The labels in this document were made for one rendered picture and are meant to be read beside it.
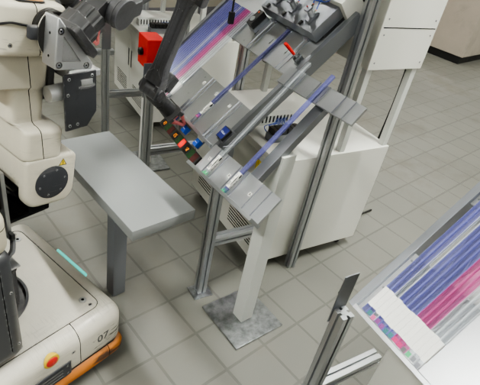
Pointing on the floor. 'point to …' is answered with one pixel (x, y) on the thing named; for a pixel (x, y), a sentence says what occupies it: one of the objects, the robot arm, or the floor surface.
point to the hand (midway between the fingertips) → (183, 123)
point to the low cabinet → (465, 31)
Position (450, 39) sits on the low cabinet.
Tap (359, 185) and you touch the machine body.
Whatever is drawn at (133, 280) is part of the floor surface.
